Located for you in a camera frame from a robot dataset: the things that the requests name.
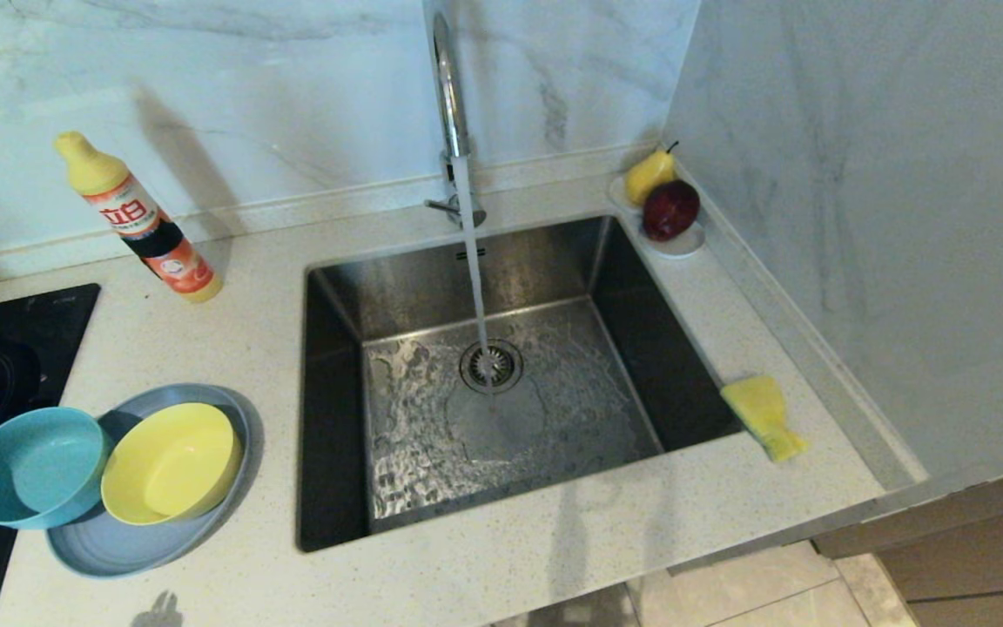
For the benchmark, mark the chrome faucet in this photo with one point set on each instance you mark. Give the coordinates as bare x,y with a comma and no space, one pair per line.
449,87

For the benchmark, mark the yellow sponge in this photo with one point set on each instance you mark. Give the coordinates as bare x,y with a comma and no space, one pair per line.
767,414

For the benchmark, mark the white orange dish soap bottle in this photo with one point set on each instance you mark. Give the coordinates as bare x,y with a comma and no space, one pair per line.
144,226

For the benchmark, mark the teal plastic bowl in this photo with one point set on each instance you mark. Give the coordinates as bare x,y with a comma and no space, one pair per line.
31,470

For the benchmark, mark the round metal sink drain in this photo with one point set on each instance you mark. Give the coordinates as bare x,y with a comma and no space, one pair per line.
506,361

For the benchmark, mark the stainless steel sink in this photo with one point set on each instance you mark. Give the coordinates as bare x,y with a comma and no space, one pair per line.
554,418

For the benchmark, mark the running water stream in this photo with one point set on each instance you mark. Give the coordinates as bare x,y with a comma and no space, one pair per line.
473,261

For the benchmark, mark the small white dish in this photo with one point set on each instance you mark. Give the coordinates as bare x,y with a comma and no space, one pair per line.
684,246

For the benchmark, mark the dark red apple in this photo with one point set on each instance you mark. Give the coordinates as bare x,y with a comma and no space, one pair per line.
671,209

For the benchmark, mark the yellow pear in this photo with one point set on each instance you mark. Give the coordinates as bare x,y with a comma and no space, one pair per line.
645,174

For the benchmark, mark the yellow plastic bowl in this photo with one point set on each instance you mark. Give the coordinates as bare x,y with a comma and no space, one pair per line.
171,466

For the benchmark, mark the blue-grey plate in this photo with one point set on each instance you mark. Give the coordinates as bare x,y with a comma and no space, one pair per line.
118,553

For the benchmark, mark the black induction cooktop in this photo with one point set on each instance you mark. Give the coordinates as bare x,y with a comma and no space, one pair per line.
40,322

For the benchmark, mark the wooden cabinet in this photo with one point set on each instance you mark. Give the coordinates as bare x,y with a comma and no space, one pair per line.
972,557

